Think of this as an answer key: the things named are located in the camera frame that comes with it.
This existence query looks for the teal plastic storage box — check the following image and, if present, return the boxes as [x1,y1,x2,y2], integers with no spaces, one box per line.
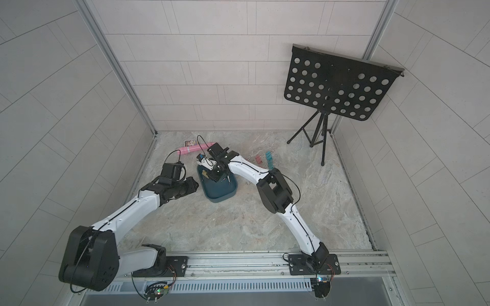
[197,165,238,203]

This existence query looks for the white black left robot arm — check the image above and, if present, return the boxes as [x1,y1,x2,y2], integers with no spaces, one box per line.
[58,177,199,291]

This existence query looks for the colourful printed card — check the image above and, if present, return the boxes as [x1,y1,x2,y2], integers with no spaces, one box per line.
[185,139,199,147]

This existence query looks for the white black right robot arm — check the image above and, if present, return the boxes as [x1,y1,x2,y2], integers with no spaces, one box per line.
[197,155,329,270]

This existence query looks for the aluminium rail frame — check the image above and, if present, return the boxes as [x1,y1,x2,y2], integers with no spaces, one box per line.
[96,251,396,289]

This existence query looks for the pink plastic tube case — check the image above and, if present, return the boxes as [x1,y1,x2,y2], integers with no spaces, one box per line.
[178,142,214,155]

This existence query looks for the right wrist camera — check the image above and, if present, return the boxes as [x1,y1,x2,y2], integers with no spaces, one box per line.
[197,143,228,170]

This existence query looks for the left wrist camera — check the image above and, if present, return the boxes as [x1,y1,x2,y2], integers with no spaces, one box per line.
[160,161,186,184]

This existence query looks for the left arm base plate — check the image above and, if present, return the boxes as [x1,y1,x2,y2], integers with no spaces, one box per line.
[132,256,189,278]

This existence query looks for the black perforated music stand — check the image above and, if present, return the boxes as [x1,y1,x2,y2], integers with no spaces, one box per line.
[283,45,404,147]

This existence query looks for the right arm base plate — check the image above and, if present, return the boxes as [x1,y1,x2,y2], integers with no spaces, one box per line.
[283,253,341,276]

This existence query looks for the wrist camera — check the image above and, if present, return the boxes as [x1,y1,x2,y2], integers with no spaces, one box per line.
[160,161,186,184]
[197,143,228,170]

